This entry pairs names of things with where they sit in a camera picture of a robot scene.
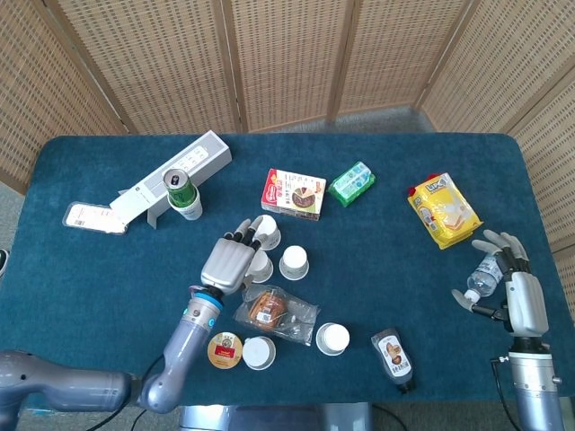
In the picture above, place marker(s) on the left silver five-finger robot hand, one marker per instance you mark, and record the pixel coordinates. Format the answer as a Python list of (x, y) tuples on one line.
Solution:
[(227, 265)]

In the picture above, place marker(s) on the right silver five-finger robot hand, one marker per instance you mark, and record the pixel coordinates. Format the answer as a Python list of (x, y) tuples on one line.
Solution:
[(525, 305)]

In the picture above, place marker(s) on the paper cup green fern print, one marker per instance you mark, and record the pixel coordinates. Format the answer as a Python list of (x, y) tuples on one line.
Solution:
[(332, 337), (265, 269)]

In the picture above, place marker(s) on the paper cup blue flower print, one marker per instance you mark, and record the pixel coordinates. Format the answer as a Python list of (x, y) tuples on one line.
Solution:
[(271, 235)]

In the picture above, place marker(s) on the paper cup green flower print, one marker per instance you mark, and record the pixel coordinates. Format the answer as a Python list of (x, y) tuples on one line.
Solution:
[(294, 260)]

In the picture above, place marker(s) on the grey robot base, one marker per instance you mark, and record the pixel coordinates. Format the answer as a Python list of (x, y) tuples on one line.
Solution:
[(269, 419)]

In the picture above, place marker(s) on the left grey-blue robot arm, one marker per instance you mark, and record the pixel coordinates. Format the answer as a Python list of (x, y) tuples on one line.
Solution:
[(188, 341)]

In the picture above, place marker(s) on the stacked white paper cups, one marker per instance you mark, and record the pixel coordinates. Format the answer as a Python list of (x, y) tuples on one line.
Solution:
[(191, 211)]

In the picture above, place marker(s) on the round brown lid cup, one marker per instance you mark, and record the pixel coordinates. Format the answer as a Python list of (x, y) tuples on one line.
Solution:
[(224, 351)]

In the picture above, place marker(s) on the paper cup under grey jar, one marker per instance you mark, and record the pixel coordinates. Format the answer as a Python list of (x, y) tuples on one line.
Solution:
[(272, 354)]

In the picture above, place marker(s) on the clear plastic water bottle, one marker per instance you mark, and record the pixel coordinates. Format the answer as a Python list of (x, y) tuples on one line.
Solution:
[(485, 276)]

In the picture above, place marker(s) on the bread in clear plastic bag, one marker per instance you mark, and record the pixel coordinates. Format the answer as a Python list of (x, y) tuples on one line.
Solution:
[(269, 310)]

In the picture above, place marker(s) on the green energy drink can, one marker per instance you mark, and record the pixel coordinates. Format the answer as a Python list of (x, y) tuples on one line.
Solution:
[(179, 190)]

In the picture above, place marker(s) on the blue felt table cover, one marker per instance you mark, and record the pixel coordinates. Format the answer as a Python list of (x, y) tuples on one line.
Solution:
[(135, 256)]

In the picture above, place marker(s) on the red white cake box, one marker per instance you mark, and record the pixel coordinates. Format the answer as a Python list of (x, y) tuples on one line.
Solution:
[(292, 193)]

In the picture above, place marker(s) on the long grey cardboard box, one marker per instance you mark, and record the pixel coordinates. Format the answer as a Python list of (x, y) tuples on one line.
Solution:
[(197, 155)]

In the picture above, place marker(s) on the yellow biscuit bag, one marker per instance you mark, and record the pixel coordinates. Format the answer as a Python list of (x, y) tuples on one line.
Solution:
[(444, 211)]

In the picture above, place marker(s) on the dark sauce squeeze bottle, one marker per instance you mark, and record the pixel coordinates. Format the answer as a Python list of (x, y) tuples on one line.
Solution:
[(395, 359)]

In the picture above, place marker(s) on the flat white packet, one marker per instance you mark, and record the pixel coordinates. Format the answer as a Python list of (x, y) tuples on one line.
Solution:
[(90, 217)]

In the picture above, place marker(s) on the green snack packet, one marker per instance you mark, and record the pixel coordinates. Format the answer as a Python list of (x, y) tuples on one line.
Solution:
[(352, 184)]

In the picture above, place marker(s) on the rattan folding screen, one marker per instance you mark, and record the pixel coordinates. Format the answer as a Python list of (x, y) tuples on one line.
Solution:
[(287, 54)]

